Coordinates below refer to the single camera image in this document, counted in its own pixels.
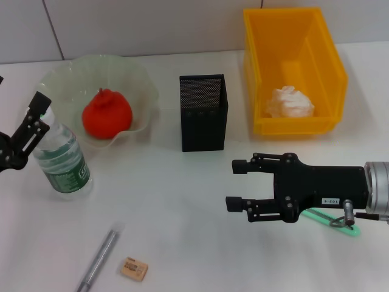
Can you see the mint green utility knife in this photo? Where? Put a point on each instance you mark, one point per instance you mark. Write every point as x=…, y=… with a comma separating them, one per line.
x=322, y=219

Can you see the beige eraser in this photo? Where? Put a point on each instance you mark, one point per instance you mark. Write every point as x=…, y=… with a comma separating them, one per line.
x=133, y=268

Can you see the yellow plastic bin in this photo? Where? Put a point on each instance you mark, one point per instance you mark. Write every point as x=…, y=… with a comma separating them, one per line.
x=291, y=54

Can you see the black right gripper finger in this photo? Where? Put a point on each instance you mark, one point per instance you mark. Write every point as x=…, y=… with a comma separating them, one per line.
x=233, y=204
x=240, y=166

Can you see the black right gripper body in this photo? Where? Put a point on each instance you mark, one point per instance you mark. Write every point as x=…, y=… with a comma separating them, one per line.
x=322, y=185

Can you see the white paper ball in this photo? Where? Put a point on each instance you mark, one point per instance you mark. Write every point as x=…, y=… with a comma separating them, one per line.
x=288, y=103

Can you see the pale green glass fruit plate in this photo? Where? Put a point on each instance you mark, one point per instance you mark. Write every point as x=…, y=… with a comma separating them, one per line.
x=67, y=79

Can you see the black mesh pen holder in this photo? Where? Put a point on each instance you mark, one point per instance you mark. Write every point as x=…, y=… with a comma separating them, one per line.
x=202, y=127

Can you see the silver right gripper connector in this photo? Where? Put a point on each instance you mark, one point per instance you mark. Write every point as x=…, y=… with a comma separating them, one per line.
x=348, y=210

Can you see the clear green-label water bottle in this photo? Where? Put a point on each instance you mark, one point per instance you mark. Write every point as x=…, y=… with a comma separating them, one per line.
x=64, y=161

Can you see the silver metal pen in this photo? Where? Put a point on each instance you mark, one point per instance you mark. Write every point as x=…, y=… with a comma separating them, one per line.
x=97, y=261

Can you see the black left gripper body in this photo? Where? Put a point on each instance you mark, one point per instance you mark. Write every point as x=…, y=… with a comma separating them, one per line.
x=10, y=155

